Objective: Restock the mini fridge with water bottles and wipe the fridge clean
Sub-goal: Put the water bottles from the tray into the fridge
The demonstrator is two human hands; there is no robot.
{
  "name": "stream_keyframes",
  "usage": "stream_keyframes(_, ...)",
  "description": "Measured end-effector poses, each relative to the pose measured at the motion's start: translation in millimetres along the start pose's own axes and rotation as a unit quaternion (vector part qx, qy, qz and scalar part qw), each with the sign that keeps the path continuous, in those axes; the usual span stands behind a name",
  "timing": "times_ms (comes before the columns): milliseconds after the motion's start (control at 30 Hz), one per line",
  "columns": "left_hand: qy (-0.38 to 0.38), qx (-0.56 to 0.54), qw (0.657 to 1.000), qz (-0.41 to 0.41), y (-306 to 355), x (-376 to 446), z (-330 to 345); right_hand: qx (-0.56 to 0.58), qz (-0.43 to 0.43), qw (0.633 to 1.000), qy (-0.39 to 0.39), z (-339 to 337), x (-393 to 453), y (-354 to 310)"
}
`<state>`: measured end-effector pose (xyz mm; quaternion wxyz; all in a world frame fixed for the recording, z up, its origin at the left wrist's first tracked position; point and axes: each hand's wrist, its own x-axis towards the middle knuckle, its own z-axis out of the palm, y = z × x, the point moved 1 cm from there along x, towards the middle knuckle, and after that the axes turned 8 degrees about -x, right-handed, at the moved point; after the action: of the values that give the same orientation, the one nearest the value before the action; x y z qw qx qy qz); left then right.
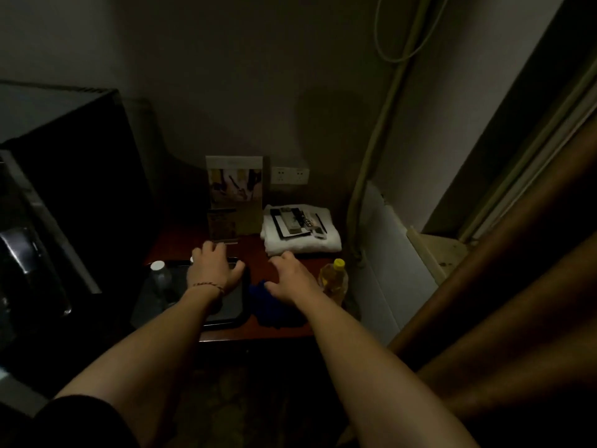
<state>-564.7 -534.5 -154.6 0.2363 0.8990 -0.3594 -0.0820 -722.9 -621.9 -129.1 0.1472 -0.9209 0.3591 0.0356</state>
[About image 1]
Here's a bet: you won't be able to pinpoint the wooden window sill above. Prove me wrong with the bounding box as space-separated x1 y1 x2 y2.
405 226 471 286

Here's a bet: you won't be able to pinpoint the person's right forearm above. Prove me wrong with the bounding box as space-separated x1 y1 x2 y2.
298 289 481 448

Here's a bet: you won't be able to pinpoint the black mini fridge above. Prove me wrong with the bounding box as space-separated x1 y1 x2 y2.
0 81 159 399

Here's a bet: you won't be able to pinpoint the person's left hand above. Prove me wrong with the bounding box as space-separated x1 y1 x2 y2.
186 241 247 302

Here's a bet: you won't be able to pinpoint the printed brochure stand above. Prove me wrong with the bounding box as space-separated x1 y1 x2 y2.
205 156 265 244

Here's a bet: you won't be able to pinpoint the remote controls on black folder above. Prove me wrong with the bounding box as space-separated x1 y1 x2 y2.
270 207 312 240

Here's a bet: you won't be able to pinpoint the black serving tray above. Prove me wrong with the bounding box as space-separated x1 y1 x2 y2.
130 258 251 331

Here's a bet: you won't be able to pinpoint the person's left forearm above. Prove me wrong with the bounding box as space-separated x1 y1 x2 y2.
55 289 224 444

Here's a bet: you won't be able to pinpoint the person's black left sleeve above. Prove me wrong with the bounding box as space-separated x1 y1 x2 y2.
30 394 142 448

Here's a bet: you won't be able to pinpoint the green window frame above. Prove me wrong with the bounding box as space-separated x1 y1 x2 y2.
421 0 597 244

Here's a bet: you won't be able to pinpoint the blue cloth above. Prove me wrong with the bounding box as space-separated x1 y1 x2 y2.
247 279 310 330

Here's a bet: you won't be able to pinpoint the green wall pipe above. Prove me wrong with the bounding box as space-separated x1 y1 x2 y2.
346 0 437 263

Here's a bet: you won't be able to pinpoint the red wooden side cabinet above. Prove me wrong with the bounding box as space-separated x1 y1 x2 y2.
142 226 355 343

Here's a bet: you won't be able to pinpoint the white double wall socket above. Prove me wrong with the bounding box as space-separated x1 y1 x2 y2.
270 166 310 186

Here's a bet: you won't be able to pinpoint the white wall panel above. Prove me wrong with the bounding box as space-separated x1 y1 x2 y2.
349 181 440 347

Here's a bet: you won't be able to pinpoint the braided wrist bracelet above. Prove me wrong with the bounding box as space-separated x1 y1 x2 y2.
188 281 226 296

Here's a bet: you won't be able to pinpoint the person's right hand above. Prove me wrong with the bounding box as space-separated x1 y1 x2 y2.
263 250 323 309

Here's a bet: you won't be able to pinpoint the small grey remote control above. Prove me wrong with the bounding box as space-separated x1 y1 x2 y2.
305 210 327 241

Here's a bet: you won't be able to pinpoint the yellow capped liquid bottle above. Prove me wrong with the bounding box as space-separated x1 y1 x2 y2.
318 258 350 307

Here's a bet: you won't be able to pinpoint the white folded towel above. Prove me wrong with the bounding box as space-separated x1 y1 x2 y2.
259 203 343 258

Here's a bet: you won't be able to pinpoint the pale hanging cable loop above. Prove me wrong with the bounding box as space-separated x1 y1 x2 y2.
374 0 451 65

